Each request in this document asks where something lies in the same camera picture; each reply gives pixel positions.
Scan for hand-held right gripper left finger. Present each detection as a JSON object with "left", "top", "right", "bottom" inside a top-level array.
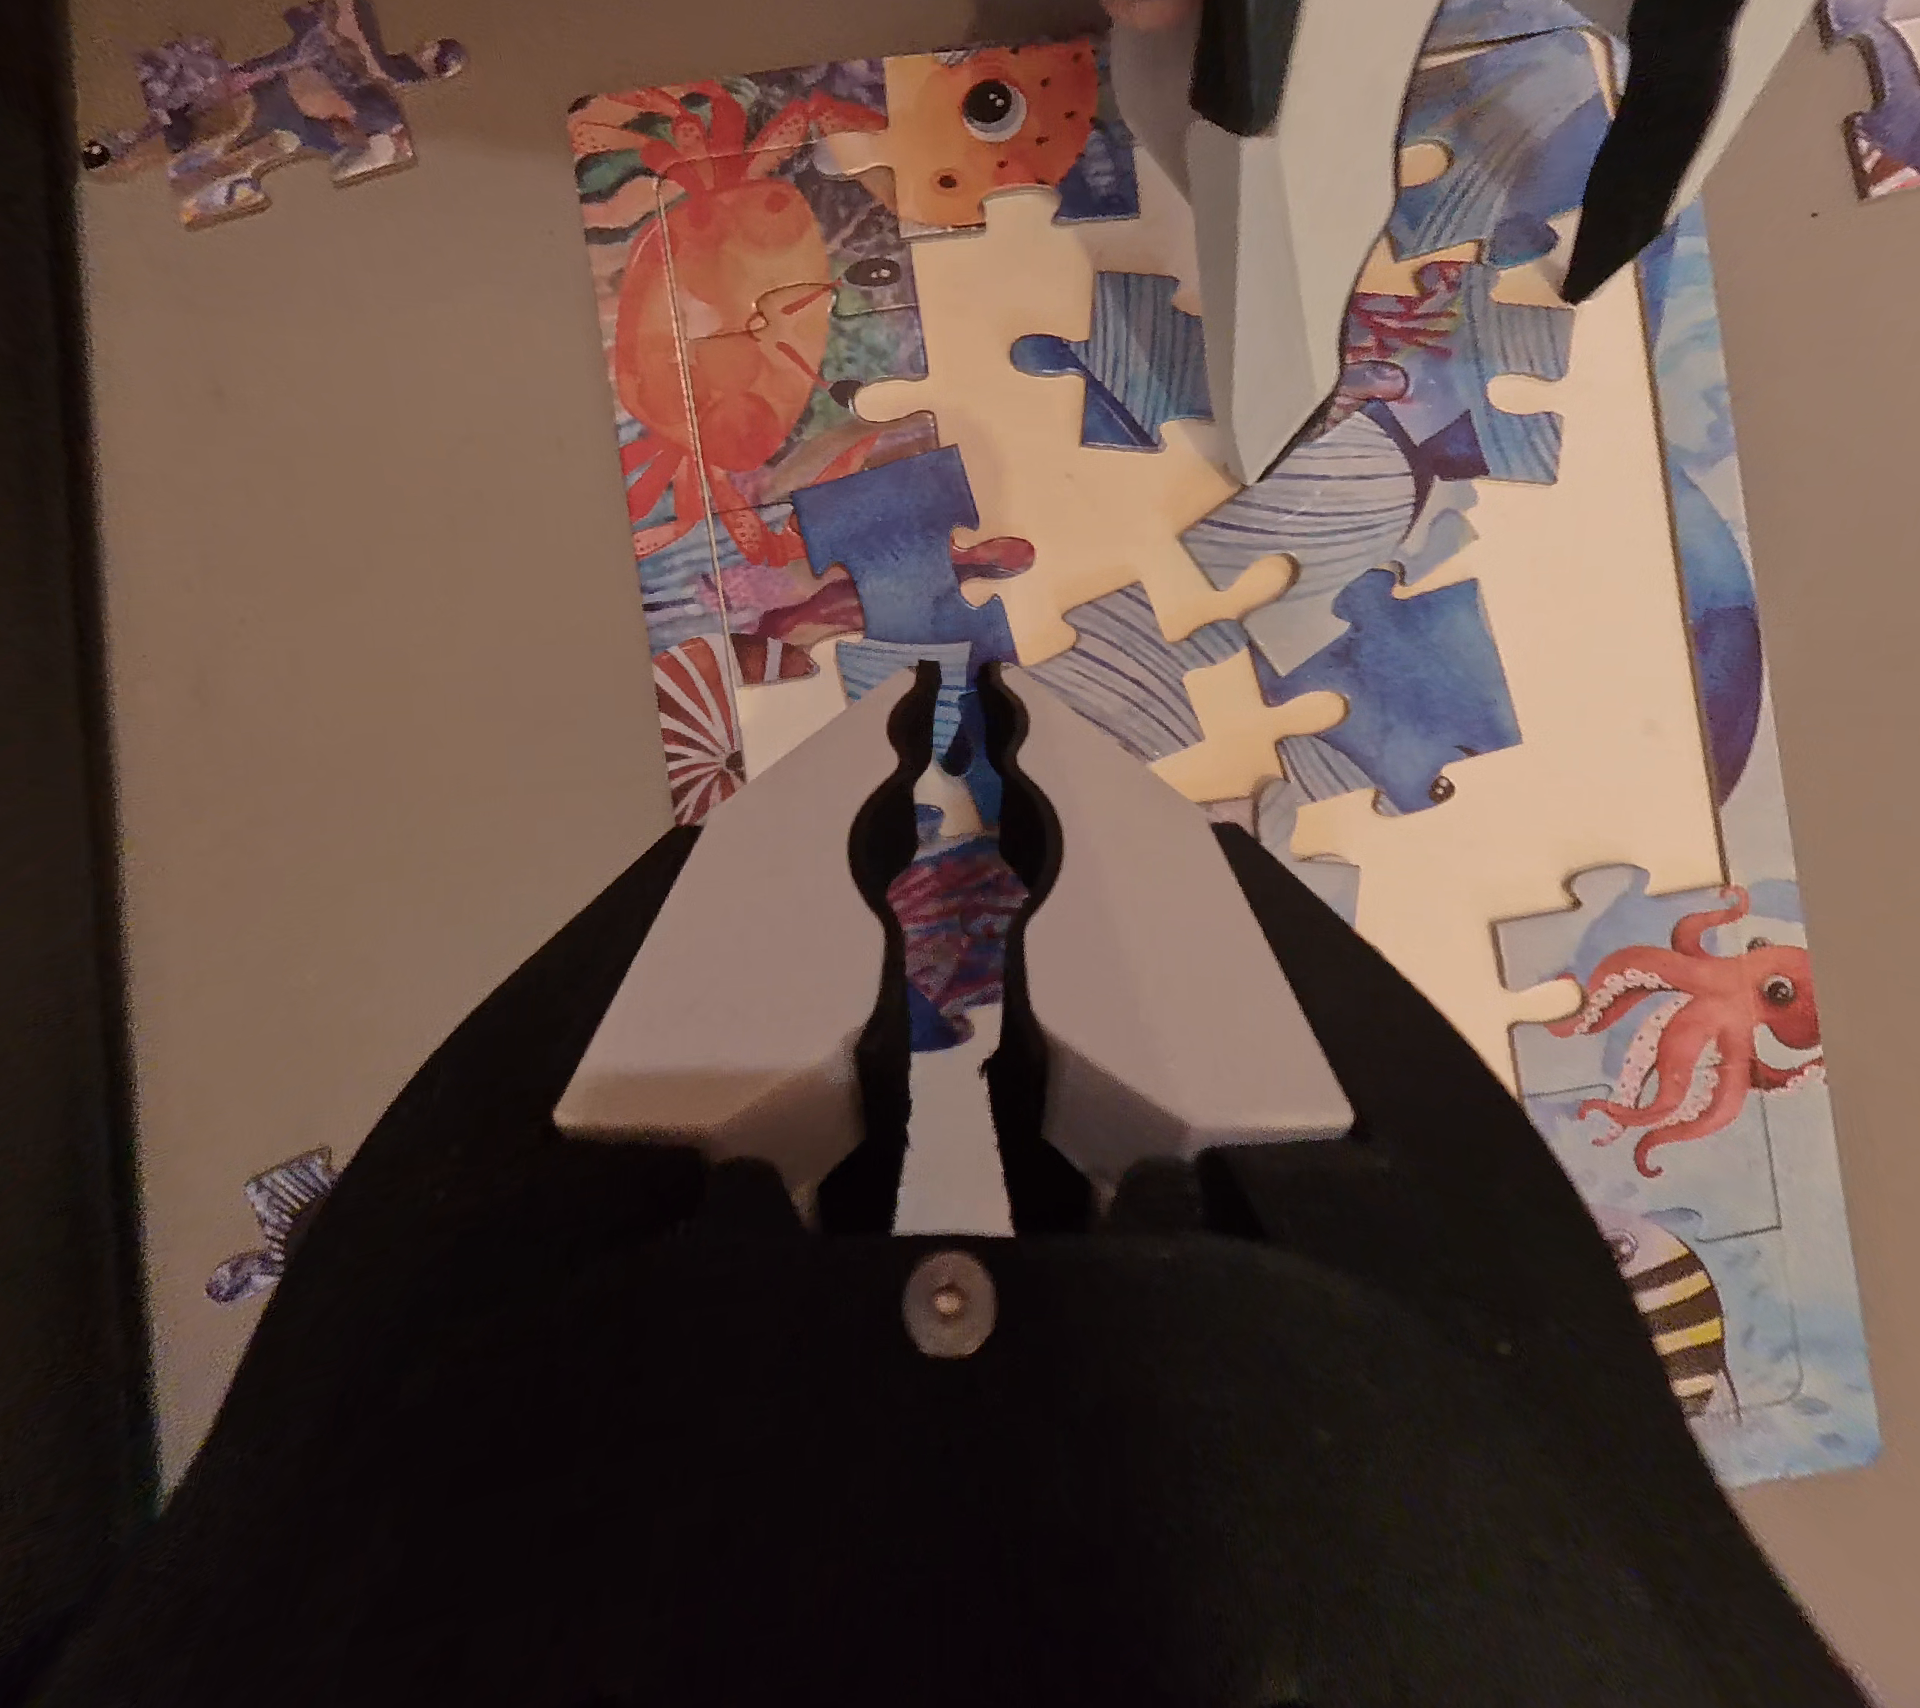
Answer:
[{"left": 555, "top": 660, "right": 944, "bottom": 1209}]

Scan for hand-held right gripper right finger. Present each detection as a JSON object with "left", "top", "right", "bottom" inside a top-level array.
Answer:
[{"left": 975, "top": 660, "right": 1362, "bottom": 1209}]

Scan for red coral puzzle piece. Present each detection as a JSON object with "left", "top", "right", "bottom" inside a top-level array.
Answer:
[{"left": 884, "top": 839, "right": 1026, "bottom": 1058}]

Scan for coral and purple puzzle piece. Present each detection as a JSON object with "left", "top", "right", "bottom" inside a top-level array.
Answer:
[{"left": 1339, "top": 274, "right": 1450, "bottom": 408}]

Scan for striped dark blue puzzle piece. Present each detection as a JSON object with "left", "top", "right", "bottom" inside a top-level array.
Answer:
[{"left": 901, "top": 583, "right": 1250, "bottom": 840}]

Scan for dark blue puzzle piece with eye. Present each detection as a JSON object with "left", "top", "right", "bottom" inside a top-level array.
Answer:
[{"left": 1253, "top": 569, "right": 1527, "bottom": 820}]

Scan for pale striped puzzle piece with fin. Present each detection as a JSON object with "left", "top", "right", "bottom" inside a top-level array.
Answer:
[{"left": 1182, "top": 389, "right": 1490, "bottom": 604}]

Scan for blue watercolour puzzle piece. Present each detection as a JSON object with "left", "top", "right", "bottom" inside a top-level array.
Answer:
[{"left": 790, "top": 444, "right": 1023, "bottom": 695}]

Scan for sea print puzzle tray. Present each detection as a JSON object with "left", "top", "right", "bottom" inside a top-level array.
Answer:
[{"left": 566, "top": 34, "right": 1884, "bottom": 1492}]

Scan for puzzle piece with white patch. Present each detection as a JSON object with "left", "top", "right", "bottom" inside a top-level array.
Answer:
[{"left": 1815, "top": 0, "right": 1920, "bottom": 204}]

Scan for wide blue striped puzzle piece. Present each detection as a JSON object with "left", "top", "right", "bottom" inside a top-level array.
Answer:
[{"left": 1387, "top": 0, "right": 1632, "bottom": 274}]

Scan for striped puzzle piece with tail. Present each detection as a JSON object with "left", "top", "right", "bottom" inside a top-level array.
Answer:
[{"left": 1009, "top": 271, "right": 1214, "bottom": 454}]

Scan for octopus arms puzzle piece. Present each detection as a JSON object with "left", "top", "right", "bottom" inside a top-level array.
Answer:
[{"left": 1493, "top": 861, "right": 1750, "bottom": 1038}]

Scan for crab claw puzzle piece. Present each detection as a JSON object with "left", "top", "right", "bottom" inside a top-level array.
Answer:
[{"left": 704, "top": 462, "right": 1040, "bottom": 690}]

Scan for pale blue octopus puzzle piece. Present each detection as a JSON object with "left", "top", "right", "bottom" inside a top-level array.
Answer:
[{"left": 1515, "top": 1025, "right": 1789, "bottom": 1240}]

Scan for striped fish puzzle piece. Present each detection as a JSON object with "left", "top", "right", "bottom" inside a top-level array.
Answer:
[{"left": 1590, "top": 1198, "right": 1803, "bottom": 1427}]

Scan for orange crab puzzle piece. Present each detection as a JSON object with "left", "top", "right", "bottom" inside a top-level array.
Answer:
[{"left": 577, "top": 80, "right": 911, "bottom": 497}]

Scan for joined blue purple puzzle pieces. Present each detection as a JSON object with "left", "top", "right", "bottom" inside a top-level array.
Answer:
[{"left": 83, "top": 0, "right": 468, "bottom": 232}]

